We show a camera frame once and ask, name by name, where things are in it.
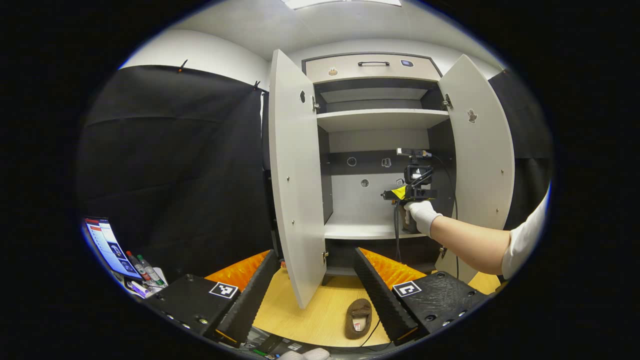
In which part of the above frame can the computer monitor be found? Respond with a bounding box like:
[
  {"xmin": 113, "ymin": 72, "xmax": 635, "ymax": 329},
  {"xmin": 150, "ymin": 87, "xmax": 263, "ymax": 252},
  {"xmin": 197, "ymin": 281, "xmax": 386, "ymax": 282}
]
[{"xmin": 84, "ymin": 216, "xmax": 143, "ymax": 280}]

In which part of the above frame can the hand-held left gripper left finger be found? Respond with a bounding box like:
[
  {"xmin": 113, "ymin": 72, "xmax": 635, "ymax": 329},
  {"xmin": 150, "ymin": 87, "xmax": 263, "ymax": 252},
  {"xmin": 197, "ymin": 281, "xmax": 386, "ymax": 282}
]
[{"xmin": 145, "ymin": 249, "xmax": 281, "ymax": 348}]

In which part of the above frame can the white shirt sleeve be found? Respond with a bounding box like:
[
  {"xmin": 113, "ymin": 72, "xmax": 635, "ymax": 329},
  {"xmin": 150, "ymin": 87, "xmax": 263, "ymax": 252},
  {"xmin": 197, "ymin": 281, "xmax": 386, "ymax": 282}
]
[{"xmin": 501, "ymin": 182, "xmax": 551, "ymax": 280}]

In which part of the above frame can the grey cabinet drawer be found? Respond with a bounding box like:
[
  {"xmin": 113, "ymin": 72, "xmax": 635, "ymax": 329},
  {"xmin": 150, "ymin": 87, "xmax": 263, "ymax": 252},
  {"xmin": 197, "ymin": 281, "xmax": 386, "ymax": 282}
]
[{"xmin": 305, "ymin": 54, "xmax": 442, "ymax": 84}]

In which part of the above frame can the white shoe cabinet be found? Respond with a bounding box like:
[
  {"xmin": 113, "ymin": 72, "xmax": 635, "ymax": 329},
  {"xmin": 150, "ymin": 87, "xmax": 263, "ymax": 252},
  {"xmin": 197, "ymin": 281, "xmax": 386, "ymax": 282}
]
[{"xmin": 301, "ymin": 52, "xmax": 457, "ymax": 278}]

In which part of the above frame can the ceiling light panel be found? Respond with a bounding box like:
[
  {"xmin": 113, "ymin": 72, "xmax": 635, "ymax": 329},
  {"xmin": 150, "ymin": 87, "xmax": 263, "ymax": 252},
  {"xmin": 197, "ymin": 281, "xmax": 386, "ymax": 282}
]
[{"xmin": 280, "ymin": 0, "xmax": 402, "ymax": 11}]

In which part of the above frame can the black backdrop cloth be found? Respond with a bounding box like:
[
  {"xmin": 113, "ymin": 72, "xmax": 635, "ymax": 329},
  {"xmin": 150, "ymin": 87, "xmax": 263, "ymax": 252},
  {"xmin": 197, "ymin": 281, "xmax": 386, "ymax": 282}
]
[{"xmin": 77, "ymin": 64, "xmax": 555, "ymax": 286}]

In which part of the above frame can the white shoe cabinet door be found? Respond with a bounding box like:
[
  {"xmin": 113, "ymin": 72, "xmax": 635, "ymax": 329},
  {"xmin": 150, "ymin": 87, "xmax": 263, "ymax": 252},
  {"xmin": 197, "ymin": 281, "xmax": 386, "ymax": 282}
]
[
  {"xmin": 268, "ymin": 48, "xmax": 328, "ymax": 310},
  {"xmin": 431, "ymin": 54, "xmax": 516, "ymax": 284}
]

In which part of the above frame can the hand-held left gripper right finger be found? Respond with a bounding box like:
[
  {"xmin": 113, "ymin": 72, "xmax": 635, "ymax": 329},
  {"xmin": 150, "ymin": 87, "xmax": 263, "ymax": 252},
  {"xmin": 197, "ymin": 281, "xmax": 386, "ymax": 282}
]
[{"xmin": 352, "ymin": 246, "xmax": 496, "ymax": 347}]

